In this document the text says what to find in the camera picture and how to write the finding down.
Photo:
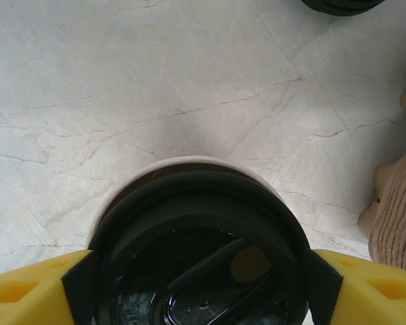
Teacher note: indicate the black plastic cup lid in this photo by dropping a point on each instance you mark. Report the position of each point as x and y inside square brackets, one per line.
[196, 220]

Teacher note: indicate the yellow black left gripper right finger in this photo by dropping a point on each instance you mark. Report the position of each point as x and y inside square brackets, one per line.
[375, 291]

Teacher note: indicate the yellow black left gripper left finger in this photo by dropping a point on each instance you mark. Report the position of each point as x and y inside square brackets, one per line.
[23, 291]

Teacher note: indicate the green paper coffee cup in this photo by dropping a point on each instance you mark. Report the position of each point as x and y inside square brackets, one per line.
[189, 159]

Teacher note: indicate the stack of black cup lids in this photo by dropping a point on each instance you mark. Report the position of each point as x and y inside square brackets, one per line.
[341, 6]

